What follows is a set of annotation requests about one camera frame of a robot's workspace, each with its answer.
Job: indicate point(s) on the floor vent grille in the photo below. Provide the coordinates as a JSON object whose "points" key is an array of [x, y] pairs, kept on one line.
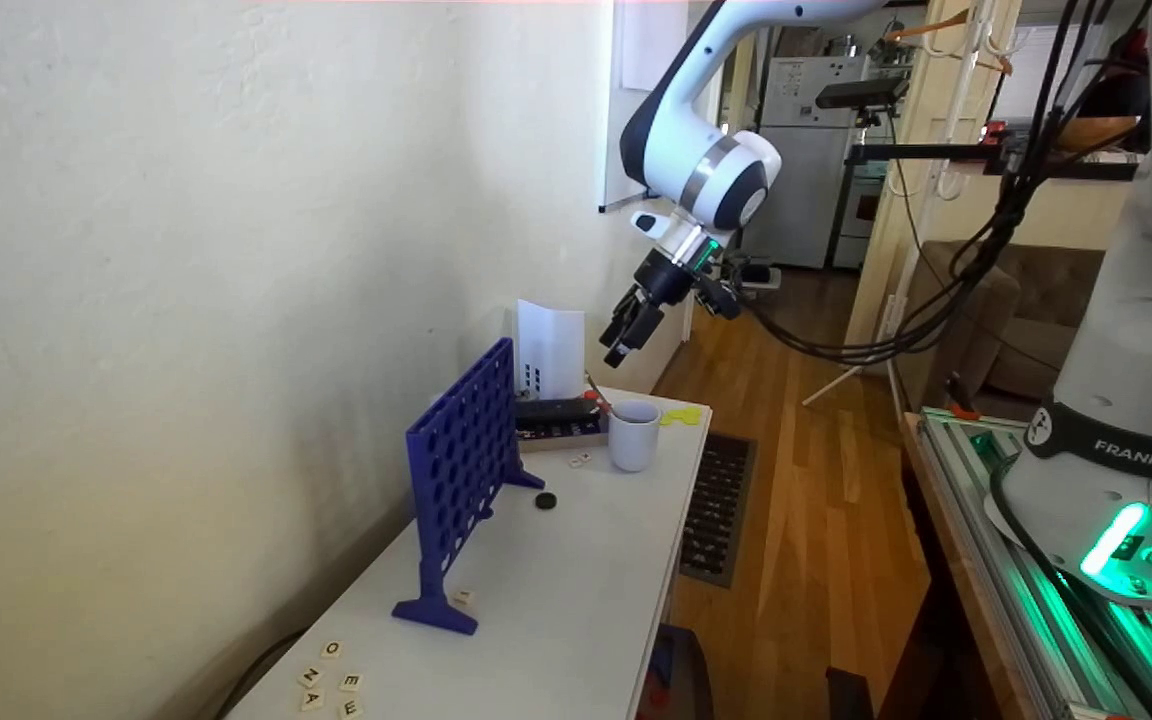
{"points": [[719, 509]]}

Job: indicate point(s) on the dark box with wooden edge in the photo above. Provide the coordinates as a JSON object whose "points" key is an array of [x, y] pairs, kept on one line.
{"points": [[559, 417]]}

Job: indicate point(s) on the white ceramic cup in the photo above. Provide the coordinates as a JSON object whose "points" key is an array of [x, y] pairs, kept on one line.
{"points": [[633, 439]]}

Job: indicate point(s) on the aluminium rail frame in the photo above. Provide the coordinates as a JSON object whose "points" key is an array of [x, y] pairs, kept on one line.
{"points": [[1049, 647]]}

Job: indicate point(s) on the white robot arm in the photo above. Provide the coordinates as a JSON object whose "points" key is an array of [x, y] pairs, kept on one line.
{"points": [[704, 172]]}

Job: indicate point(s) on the white shelf table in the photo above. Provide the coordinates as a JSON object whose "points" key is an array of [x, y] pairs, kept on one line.
{"points": [[565, 600]]}

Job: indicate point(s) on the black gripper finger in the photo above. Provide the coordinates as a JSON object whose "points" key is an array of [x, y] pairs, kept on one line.
{"points": [[622, 316], [633, 337]]}

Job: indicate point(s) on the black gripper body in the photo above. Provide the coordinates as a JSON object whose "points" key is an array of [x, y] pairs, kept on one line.
{"points": [[663, 280]]}

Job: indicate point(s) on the small letter tiles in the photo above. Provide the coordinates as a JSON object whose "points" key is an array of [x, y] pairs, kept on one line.
{"points": [[331, 686]]}

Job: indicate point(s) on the yellow game disc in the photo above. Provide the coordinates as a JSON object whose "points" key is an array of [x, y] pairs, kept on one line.
{"points": [[687, 417]]}

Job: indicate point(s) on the black game disc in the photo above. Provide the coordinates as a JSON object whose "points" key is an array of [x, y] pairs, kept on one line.
{"points": [[545, 500]]}

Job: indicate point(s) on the white refrigerator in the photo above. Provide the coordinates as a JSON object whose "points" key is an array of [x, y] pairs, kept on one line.
{"points": [[814, 142]]}

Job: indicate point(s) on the blue connect four grid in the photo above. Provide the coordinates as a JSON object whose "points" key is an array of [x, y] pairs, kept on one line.
{"points": [[457, 456]]}

